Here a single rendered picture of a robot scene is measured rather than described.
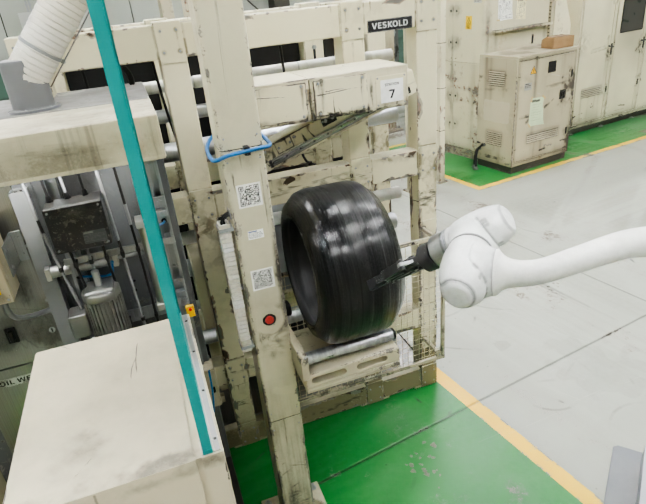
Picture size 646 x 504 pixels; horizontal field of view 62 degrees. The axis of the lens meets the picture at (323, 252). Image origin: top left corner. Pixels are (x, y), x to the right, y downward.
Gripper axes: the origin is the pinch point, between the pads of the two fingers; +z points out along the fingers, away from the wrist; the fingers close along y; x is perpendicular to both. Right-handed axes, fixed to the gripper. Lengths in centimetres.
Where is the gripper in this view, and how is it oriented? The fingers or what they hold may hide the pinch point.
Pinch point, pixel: (378, 281)
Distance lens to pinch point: 151.2
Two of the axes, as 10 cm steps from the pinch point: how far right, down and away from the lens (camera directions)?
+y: 7.0, 0.1, 7.2
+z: -6.6, 3.9, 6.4
